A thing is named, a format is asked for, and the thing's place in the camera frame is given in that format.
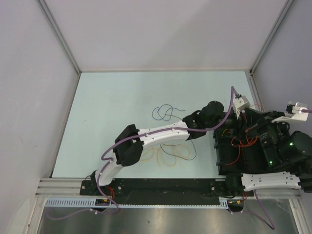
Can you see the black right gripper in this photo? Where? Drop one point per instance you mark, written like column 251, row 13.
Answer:
column 255, row 120

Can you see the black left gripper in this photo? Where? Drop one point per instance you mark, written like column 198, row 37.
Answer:
column 237, row 123

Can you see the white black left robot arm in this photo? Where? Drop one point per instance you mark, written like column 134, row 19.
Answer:
column 130, row 144

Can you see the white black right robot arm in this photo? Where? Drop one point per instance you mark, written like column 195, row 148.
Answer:
column 288, row 156

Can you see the black compartment organizer tray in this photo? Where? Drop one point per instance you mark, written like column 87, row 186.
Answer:
column 244, row 155

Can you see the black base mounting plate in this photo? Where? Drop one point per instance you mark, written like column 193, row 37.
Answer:
column 175, row 192

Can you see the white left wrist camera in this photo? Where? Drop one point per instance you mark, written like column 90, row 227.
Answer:
column 240, row 104

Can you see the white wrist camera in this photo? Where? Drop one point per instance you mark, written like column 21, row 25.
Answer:
column 295, row 112
column 240, row 104

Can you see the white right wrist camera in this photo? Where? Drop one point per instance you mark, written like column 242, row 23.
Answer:
column 295, row 112

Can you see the aluminium frame rail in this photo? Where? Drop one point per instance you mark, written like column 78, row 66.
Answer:
column 58, row 34

